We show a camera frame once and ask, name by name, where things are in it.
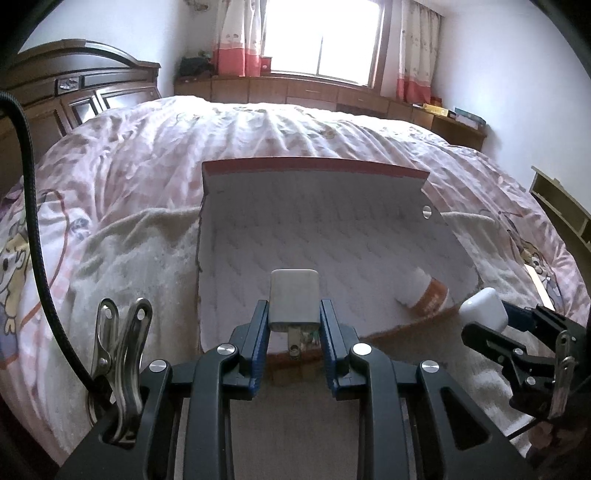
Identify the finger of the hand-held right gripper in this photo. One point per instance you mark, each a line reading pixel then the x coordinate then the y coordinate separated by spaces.
pixel 521 316
pixel 489 344

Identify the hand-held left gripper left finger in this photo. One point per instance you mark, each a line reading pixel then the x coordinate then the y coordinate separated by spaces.
pixel 261 325

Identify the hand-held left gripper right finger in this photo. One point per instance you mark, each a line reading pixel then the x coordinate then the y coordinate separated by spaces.
pixel 328 332

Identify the white earbud case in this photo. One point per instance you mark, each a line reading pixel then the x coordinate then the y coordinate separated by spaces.
pixel 482 310

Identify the white charger plug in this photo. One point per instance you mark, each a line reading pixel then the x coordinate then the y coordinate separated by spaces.
pixel 294 295

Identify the red cardboard box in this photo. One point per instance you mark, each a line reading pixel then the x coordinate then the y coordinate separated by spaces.
pixel 323 230

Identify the person's right hand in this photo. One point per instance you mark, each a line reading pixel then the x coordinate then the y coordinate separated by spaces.
pixel 545 438

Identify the tan flat strip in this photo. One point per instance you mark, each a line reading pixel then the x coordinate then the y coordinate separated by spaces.
pixel 540 286

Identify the white bottle with orange label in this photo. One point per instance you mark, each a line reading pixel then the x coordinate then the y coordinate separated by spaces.
pixel 425 293

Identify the white fluffy blanket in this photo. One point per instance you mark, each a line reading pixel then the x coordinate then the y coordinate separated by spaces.
pixel 138 258

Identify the dark green flat box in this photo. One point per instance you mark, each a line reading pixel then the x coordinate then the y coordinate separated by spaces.
pixel 470 116

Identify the pink cartoon quilt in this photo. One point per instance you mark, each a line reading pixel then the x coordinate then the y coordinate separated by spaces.
pixel 138 152

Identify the yellow book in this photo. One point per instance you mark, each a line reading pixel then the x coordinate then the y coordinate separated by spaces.
pixel 437 109

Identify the wooden window cabinet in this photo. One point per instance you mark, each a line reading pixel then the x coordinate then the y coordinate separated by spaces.
pixel 295 92

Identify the black bag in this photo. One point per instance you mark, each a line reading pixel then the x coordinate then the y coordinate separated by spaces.
pixel 196 67

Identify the pink and white curtain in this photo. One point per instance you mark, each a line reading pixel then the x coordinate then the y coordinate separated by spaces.
pixel 238 41
pixel 418 55

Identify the dark wooden headboard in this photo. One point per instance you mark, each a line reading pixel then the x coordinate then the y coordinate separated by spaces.
pixel 69 87

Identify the pale yellow wooden frame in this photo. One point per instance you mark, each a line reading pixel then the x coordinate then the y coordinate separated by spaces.
pixel 561 203

